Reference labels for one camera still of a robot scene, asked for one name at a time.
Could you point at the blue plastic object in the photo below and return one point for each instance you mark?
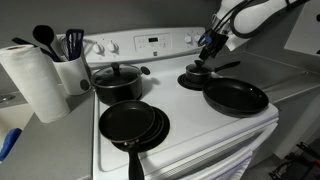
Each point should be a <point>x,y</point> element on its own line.
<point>9,141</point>

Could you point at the black ladle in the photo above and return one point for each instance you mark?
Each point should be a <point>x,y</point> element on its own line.
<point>44,35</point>

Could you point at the large black frying pan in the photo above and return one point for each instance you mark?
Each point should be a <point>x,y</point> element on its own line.
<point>235,96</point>

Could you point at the white stove knob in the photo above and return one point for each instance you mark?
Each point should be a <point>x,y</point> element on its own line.
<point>113,47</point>
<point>98,48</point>
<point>188,38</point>
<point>197,37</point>

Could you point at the black metal floor frame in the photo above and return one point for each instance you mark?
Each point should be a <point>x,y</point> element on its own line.
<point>293,163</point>

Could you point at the blue slotted spatula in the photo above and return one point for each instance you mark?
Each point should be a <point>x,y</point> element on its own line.
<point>74,41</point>

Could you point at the white utensil holder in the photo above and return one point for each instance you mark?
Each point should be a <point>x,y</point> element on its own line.
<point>71,76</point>

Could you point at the grey counter with sink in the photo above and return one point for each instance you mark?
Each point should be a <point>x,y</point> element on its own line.
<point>53,146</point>

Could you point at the small black frying pan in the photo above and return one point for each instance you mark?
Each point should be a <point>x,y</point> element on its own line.
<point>126,120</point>

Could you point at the white striped dish towel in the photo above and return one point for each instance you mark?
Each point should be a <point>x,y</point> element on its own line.
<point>230,166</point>

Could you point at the white paper towel roll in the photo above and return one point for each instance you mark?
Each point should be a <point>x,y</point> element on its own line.
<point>36,86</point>

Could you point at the large glass pot lid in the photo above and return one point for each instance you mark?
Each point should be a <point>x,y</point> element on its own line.
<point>116,75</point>

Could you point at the small glass pot lid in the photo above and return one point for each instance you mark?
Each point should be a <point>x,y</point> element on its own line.
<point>198,68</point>

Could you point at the small black coil burner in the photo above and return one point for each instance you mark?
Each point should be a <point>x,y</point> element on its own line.
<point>182,82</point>

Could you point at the small black saucepan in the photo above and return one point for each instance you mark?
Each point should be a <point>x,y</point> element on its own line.
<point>196,78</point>

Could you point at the cream kitchen sink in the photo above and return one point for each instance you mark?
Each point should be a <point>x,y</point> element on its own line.
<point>13,120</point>

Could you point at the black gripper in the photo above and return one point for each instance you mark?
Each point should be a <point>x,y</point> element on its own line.
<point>217,43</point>

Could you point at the black kitchen utensils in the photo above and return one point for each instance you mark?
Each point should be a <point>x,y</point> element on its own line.
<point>33,45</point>

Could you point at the white electric stove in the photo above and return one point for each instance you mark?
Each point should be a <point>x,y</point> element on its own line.
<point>193,126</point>

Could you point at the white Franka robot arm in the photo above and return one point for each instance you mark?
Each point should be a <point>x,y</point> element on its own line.
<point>260,16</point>

